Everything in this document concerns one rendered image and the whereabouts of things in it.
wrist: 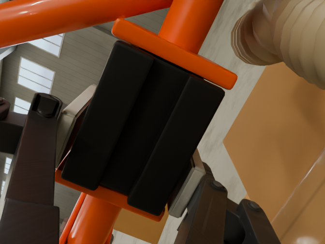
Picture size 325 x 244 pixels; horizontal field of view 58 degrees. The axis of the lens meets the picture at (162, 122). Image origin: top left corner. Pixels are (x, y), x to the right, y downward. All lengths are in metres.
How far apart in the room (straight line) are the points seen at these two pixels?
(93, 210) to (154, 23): 8.44
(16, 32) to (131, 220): 1.56
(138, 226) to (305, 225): 1.51
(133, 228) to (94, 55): 8.04
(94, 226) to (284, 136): 0.18
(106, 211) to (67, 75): 9.95
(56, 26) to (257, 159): 0.22
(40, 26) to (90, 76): 9.63
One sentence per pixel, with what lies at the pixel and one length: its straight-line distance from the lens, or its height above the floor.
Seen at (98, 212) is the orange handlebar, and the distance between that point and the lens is 0.17.
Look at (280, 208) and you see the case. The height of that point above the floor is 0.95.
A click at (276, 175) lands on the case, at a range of 0.27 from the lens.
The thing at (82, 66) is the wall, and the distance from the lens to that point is 9.73.
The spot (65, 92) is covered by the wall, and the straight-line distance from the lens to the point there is 10.48.
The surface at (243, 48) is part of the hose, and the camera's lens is 0.21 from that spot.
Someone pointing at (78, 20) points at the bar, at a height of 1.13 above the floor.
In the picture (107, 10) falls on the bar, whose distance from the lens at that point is 0.16.
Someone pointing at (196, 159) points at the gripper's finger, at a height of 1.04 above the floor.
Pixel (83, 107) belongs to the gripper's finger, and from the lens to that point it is 0.16.
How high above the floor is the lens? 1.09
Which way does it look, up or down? 8 degrees down
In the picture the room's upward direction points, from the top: 66 degrees counter-clockwise
